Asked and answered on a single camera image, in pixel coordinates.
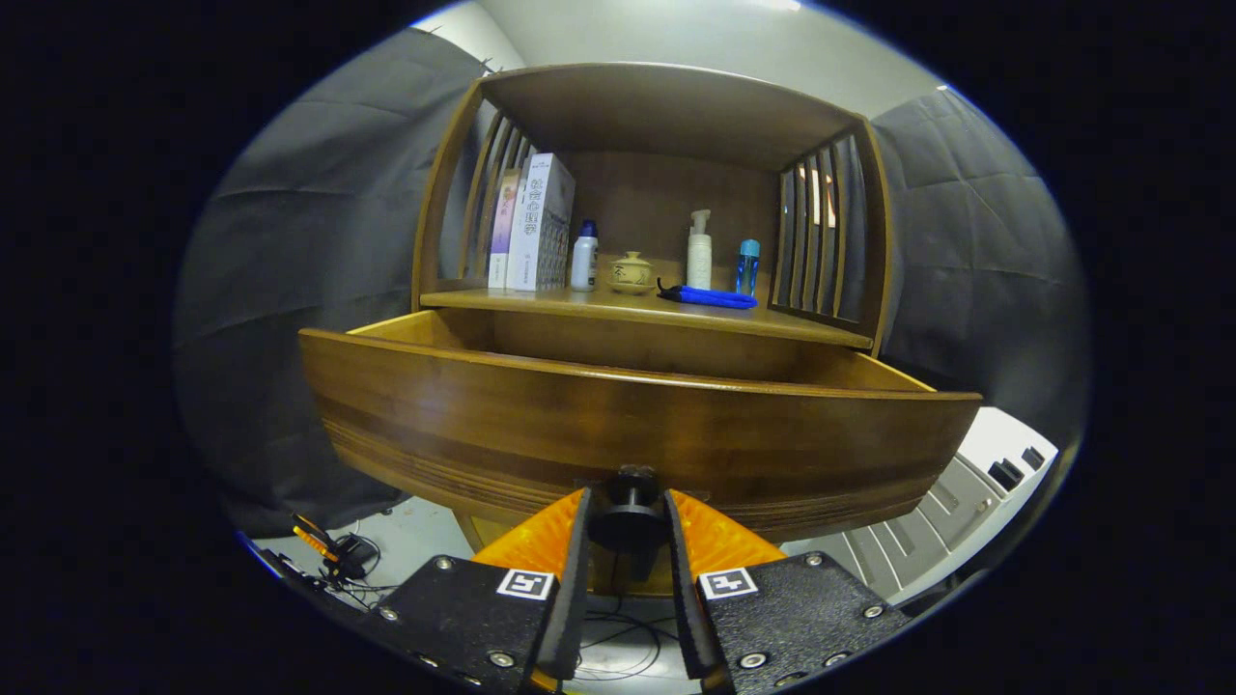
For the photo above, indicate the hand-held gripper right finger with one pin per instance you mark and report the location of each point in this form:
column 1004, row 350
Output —
column 688, row 598

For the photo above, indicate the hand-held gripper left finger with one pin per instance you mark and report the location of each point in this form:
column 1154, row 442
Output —
column 570, row 589

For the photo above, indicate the wooden drawer with black knob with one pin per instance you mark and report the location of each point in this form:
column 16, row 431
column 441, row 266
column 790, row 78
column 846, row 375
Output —
column 483, row 425

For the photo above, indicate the wooden countertop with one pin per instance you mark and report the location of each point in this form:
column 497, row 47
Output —
column 599, row 301

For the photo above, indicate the white drawer cabinet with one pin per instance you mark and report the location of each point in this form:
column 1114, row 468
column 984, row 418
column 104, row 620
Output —
column 966, row 483

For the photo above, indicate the brown wooden cabinet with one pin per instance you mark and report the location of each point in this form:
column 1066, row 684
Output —
column 657, row 116

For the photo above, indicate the orange black device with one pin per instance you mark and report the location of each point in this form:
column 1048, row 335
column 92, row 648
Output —
column 333, row 552

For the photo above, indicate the blue folded cloth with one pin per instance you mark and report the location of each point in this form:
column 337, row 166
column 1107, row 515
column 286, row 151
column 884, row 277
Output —
column 715, row 297

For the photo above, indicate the yellow lidded teacup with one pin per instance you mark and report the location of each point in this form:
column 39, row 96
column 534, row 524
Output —
column 632, row 274

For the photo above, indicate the white bottle with blue cap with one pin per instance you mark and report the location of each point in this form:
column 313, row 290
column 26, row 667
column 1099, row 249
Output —
column 583, row 263

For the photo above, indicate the clear blue bottle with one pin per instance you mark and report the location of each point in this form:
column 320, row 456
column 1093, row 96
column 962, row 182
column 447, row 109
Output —
column 747, row 270

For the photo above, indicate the white pump bottle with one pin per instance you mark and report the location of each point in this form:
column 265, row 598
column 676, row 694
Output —
column 699, row 259

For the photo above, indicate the thick white book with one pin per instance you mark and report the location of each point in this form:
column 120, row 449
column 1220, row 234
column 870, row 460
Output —
column 541, row 227

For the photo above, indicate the thin purple book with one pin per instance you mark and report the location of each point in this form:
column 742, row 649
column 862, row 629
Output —
column 500, row 232

